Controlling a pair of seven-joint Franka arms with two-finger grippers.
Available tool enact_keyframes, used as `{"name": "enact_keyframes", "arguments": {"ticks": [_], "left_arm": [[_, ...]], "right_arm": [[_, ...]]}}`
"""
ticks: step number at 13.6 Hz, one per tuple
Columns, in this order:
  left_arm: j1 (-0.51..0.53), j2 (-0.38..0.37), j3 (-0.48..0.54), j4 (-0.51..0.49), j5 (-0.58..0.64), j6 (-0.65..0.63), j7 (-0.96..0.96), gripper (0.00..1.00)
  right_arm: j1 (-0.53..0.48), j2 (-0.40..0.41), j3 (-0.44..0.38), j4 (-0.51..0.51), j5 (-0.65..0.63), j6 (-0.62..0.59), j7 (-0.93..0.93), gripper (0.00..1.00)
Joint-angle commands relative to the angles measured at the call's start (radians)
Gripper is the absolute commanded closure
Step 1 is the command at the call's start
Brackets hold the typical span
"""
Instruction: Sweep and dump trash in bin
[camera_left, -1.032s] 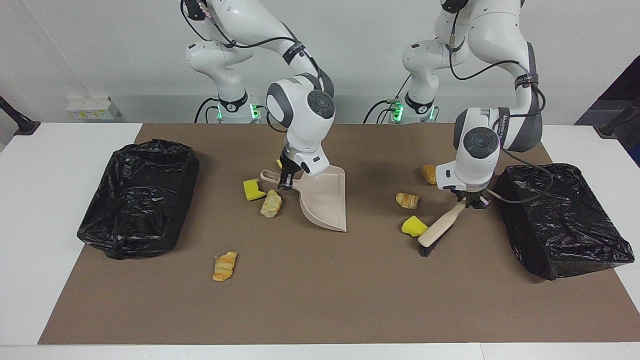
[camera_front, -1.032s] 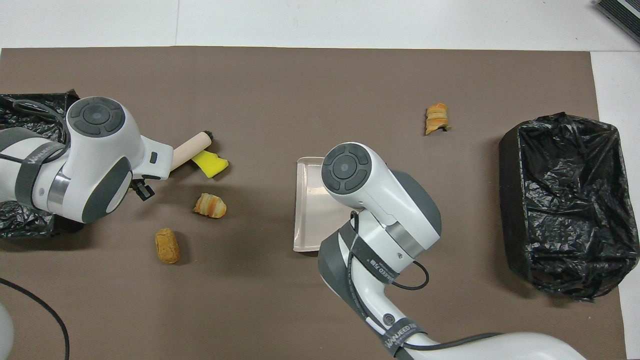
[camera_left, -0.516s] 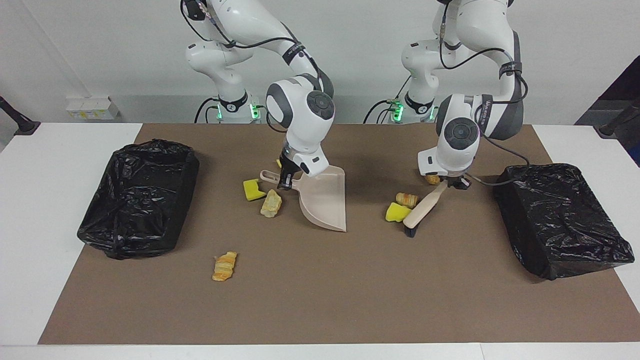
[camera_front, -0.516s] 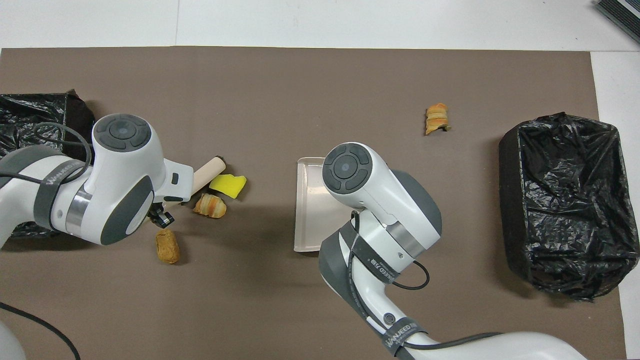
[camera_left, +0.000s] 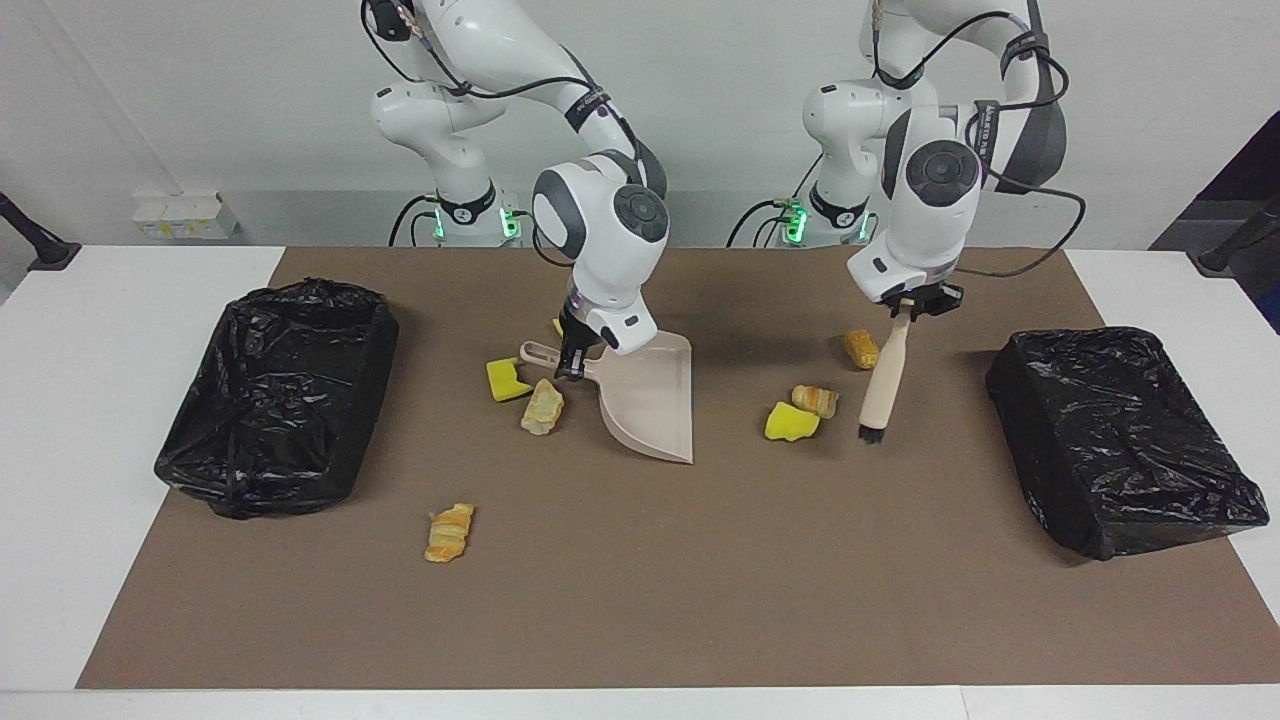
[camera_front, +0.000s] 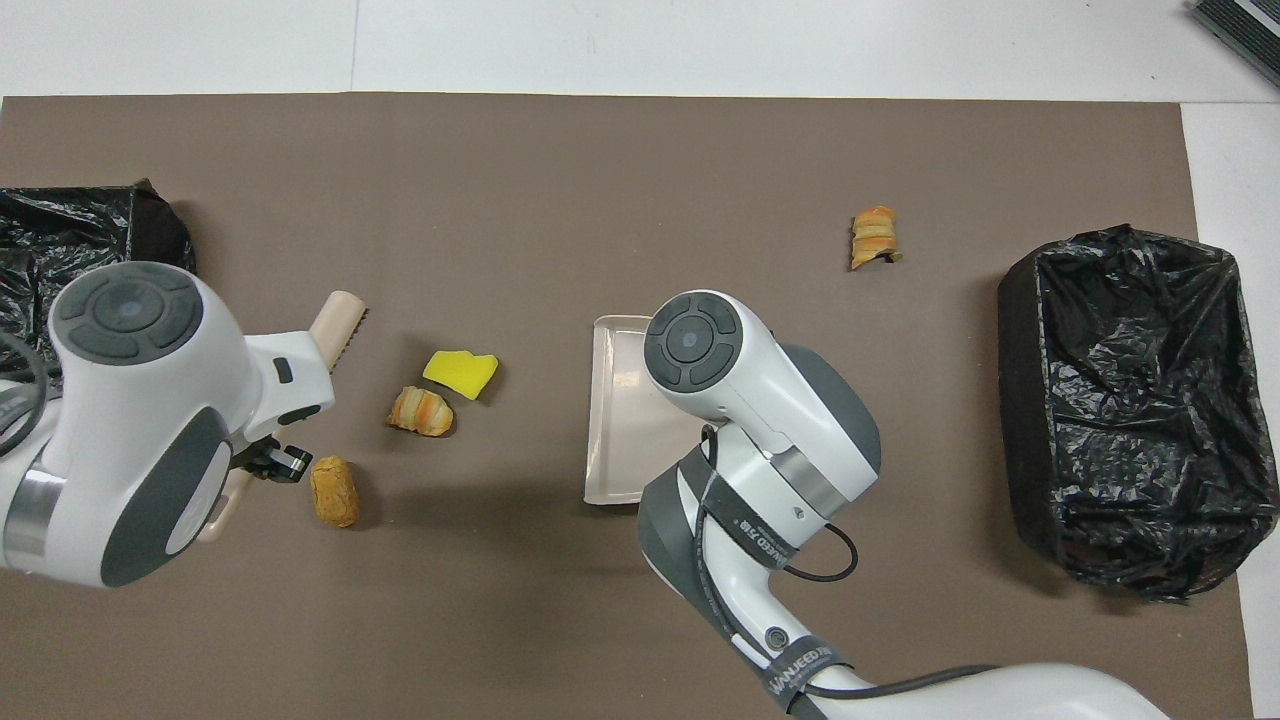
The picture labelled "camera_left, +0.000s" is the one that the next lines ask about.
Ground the pale toy bread chunk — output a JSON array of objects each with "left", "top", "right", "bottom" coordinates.
[{"left": 520, "top": 378, "right": 566, "bottom": 437}]

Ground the notched yellow sponge piece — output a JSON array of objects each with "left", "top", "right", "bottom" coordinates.
[{"left": 486, "top": 357, "right": 534, "bottom": 403}]

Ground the beige hand brush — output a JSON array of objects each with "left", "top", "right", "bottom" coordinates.
[{"left": 858, "top": 305, "right": 913, "bottom": 445}]

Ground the beige plastic dustpan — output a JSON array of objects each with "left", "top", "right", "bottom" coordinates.
[{"left": 519, "top": 332, "right": 695, "bottom": 465}]

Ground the bin with black bag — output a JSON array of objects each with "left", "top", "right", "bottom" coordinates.
[
  {"left": 154, "top": 279, "right": 401, "bottom": 519},
  {"left": 986, "top": 326, "right": 1271, "bottom": 561}
]

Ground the brown table mat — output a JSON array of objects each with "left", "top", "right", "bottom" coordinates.
[{"left": 77, "top": 247, "right": 1280, "bottom": 691}]

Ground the black stand pole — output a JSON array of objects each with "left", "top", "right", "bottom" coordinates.
[
  {"left": 1197, "top": 195, "right": 1280, "bottom": 276},
  {"left": 0, "top": 192, "right": 83, "bottom": 273}
]

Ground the dark background panel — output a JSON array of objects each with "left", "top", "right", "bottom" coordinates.
[{"left": 1150, "top": 108, "right": 1280, "bottom": 336}]

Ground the black base power cable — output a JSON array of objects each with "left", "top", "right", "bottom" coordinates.
[
  {"left": 388, "top": 193, "right": 443, "bottom": 248},
  {"left": 727, "top": 195, "right": 801, "bottom": 249}
]

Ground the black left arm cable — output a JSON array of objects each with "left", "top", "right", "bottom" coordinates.
[{"left": 868, "top": 0, "right": 1089, "bottom": 281}]

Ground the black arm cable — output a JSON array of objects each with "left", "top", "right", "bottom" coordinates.
[
  {"left": 360, "top": 0, "right": 641, "bottom": 171},
  {"left": 868, "top": 0, "right": 1089, "bottom": 281}
]

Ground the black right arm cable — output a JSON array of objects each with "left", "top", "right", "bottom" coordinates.
[{"left": 360, "top": 0, "right": 641, "bottom": 171}]

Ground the white wall socket box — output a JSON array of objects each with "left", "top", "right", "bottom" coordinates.
[{"left": 133, "top": 193, "right": 241, "bottom": 241}]

